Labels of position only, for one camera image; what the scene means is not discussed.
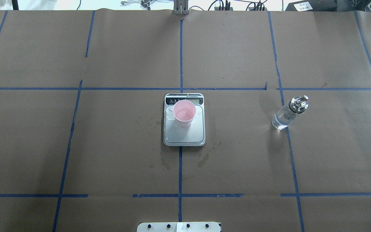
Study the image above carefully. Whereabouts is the aluminium frame post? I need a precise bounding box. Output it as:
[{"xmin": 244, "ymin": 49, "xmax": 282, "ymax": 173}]
[{"xmin": 173, "ymin": 0, "xmax": 189, "ymax": 15}]

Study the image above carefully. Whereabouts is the silver digital kitchen scale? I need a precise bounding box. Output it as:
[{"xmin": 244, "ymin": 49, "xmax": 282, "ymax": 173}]
[{"xmin": 163, "ymin": 93, "xmax": 206, "ymax": 147}]

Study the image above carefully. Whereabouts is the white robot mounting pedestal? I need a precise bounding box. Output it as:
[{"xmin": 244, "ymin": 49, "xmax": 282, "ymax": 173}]
[{"xmin": 137, "ymin": 222, "xmax": 222, "ymax": 232}]

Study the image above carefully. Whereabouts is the black box with label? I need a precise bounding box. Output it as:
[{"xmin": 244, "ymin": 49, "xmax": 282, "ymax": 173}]
[{"xmin": 284, "ymin": 0, "xmax": 337, "ymax": 12}]

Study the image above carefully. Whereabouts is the clear glass sauce bottle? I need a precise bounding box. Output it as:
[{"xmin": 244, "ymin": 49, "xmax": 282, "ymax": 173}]
[{"xmin": 272, "ymin": 95, "xmax": 309, "ymax": 130}]

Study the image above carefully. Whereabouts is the pink paper cup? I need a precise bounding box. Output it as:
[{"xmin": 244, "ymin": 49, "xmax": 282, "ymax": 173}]
[{"xmin": 173, "ymin": 100, "xmax": 196, "ymax": 127}]

